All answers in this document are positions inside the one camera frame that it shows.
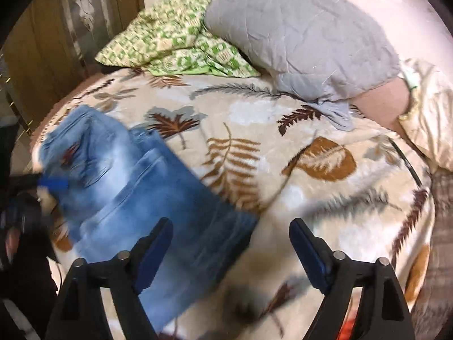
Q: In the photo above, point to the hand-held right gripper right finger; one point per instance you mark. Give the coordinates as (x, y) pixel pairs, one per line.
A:
(311, 255)

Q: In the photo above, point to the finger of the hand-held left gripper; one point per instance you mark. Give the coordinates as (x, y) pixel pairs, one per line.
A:
(53, 183)

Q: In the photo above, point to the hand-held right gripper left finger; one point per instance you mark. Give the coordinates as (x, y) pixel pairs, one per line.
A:
(152, 265)

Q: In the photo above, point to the blue denim pants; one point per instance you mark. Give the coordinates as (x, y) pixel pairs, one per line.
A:
(141, 184)

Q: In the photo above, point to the person's left forearm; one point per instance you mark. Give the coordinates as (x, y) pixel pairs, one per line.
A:
(28, 290)

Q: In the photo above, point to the leaf printed blanket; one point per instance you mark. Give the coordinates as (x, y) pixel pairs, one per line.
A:
(283, 131)

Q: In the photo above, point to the black pen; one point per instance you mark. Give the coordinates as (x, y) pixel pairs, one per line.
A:
(407, 161)

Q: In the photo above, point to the dark wooden glass door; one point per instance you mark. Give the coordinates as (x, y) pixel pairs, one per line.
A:
(53, 42)

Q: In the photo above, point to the pink pillow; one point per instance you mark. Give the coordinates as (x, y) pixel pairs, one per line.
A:
(382, 102)

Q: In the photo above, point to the cream pillow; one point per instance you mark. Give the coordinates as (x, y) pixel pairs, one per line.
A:
(435, 120)

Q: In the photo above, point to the green checked blanket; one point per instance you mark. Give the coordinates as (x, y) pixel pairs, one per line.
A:
(166, 39)

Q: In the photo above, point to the light teal cloth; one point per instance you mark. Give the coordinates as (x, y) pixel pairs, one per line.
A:
(407, 79)

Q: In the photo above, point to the grey quilted pillow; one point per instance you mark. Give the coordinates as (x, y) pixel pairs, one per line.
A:
(300, 32)

